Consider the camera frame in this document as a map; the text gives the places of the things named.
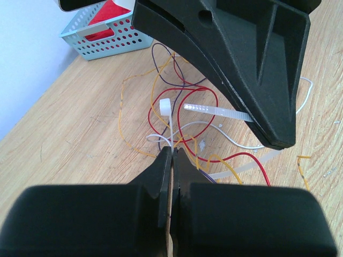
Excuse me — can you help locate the red cloth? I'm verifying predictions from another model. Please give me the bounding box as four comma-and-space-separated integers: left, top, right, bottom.
85, 1, 130, 41

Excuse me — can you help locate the white wire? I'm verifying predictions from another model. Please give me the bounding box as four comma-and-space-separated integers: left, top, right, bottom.
146, 77, 314, 150

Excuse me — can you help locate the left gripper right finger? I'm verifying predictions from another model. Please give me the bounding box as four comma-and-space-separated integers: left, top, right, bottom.
171, 149, 338, 256

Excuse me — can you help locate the red wire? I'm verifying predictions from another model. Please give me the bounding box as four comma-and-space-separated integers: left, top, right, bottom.
147, 55, 271, 187

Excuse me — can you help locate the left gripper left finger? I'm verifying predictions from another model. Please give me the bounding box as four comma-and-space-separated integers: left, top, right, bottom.
1, 147, 172, 256

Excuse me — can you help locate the white zip tie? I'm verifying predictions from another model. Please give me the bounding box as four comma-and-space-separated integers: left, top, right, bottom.
159, 99, 282, 181

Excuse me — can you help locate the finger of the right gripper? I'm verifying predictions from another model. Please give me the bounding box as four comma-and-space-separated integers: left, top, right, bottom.
132, 0, 311, 148

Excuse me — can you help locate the light blue plastic basket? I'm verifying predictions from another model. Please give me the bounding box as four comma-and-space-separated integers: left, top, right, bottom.
59, 1, 153, 61

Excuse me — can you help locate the yellow wire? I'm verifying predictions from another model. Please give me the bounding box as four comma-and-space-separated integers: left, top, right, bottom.
118, 52, 311, 192

